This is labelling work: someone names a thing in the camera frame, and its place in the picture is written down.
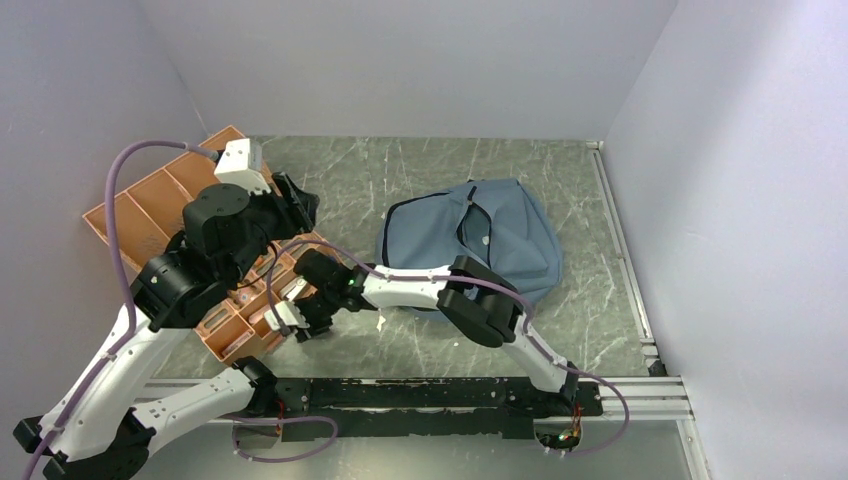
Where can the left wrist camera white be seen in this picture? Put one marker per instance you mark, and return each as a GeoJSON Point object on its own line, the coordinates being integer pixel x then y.
{"type": "Point", "coordinates": [241, 164]}

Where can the blue backpack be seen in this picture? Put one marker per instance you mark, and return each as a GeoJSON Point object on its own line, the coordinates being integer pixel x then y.
{"type": "Point", "coordinates": [499, 223]}

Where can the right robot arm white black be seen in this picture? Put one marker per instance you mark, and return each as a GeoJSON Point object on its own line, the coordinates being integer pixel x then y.
{"type": "Point", "coordinates": [482, 305]}

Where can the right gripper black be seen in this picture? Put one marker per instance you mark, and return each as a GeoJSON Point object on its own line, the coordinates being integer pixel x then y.
{"type": "Point", "coordinates": [315, 328]}

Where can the white stapler in organizer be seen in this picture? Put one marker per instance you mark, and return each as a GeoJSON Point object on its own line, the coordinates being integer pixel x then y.
{"type": "Point", "coordinates": [294, 289]}

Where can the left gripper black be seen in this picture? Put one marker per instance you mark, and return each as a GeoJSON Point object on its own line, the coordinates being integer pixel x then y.
{"type": "Point", "coordinates": [295, 208]}

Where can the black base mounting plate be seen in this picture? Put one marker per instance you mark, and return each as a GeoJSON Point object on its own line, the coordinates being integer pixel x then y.
{"type": "Point", "coordinates": [507, 406]}

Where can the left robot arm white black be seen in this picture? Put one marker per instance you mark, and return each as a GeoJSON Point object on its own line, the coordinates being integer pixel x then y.
{"type": "Point", "coordinates": [99, 430]}

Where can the orange plastic desk organizer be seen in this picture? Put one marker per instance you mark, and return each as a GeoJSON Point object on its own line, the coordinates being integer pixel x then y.
{"type": "Point", "coordinates": [172, 283]}

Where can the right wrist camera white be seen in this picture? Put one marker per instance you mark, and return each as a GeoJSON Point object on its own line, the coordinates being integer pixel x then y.
{"type": "Point", "coordinates": [284, 317]}

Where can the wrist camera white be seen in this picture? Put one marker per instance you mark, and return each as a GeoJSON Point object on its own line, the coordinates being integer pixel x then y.
{"type": "Point", "coordinates": [284, 317]}
{"type": "Point", "coordinates": [241, 164]}

